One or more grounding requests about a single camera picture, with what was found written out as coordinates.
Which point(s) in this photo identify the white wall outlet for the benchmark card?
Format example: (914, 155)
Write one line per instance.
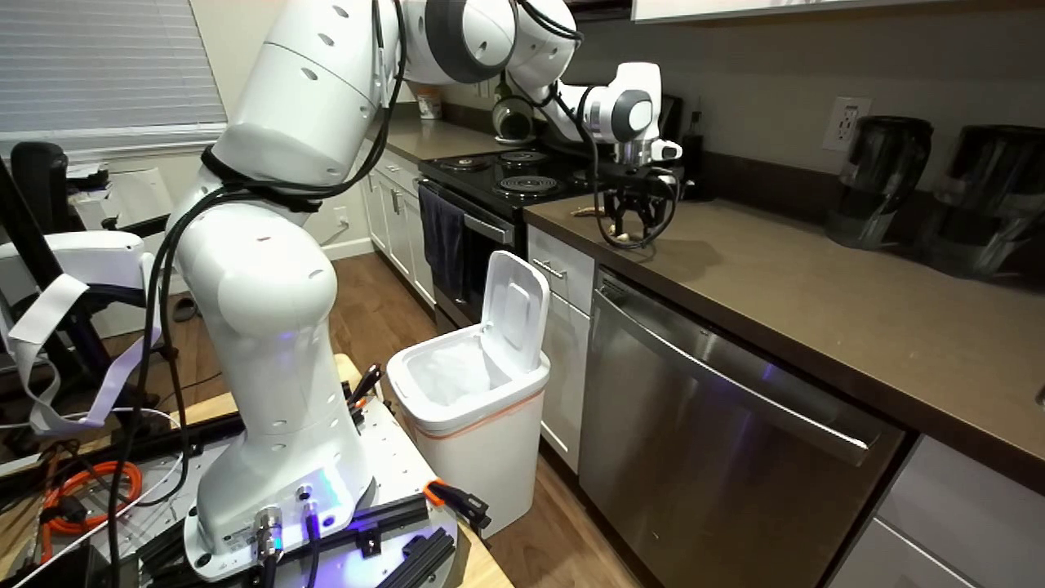
(844, 121)

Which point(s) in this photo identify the perforated robot mounting table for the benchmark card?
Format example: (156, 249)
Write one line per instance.
(393, 477)

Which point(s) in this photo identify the dark hanging towel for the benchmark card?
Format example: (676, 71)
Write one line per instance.
(441, 243)

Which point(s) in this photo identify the white window blinds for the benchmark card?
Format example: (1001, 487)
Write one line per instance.
(102, 66)

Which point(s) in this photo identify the black stove range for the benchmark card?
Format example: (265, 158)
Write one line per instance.
(490, 216)

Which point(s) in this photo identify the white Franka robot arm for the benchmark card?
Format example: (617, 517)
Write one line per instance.
(281, 271)

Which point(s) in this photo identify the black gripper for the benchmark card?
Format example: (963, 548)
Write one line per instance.
(643, 180)

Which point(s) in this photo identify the orange and black clamp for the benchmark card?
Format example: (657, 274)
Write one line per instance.
(459, 504)

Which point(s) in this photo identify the white lidded trash bin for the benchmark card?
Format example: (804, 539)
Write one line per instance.
(476, 402)

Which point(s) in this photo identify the black chair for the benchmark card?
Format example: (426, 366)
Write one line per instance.
(51, 249)

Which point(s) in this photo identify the white upper wall cabinet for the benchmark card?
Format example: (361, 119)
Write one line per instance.
(785, 8)

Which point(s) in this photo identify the white lower cabinet doors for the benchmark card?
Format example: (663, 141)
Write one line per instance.
(958, 523)

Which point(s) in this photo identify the stainless steel dishwasher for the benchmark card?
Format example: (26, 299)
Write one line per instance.
(707, 459)

